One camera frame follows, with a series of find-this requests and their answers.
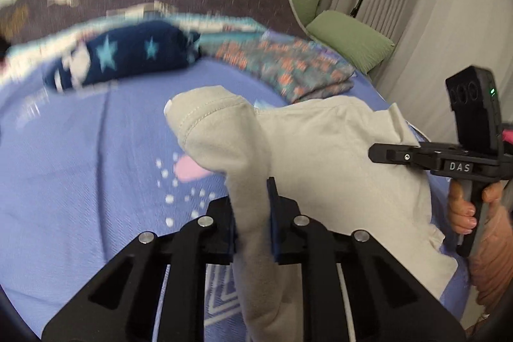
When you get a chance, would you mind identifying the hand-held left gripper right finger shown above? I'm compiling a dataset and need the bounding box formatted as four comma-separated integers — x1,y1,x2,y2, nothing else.
266,177,467,342

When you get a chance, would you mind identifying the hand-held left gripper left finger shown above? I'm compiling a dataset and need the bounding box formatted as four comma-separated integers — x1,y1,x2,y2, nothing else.
42,198,237,342

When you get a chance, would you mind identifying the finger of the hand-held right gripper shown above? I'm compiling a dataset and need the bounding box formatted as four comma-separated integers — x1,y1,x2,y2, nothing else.
368,143,431,171

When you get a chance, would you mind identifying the cream long-sleeve shirt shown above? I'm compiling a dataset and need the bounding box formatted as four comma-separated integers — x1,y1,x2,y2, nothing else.
164,86,458,342

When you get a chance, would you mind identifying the pink-sleeved right forearm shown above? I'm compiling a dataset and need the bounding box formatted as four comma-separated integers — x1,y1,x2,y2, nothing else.
469,186,513,306

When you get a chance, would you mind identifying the person's right hand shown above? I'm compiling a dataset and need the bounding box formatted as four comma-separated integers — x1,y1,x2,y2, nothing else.
446,179,509,236

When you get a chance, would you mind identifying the white curtain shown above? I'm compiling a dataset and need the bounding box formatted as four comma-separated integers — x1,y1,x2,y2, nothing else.
316,0,513,150

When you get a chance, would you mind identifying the large green pillow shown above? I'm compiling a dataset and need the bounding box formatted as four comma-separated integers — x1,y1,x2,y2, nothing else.
307,10,395,74

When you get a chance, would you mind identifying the folded floral cloth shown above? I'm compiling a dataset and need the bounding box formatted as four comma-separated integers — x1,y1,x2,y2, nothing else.
214,38,355,104

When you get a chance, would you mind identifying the blue printed bed sheet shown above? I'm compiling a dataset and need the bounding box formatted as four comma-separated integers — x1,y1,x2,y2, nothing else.
0,15,469,342

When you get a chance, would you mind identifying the navy star-pattern pillow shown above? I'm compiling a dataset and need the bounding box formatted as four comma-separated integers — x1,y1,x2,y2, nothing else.
42,20,203,92

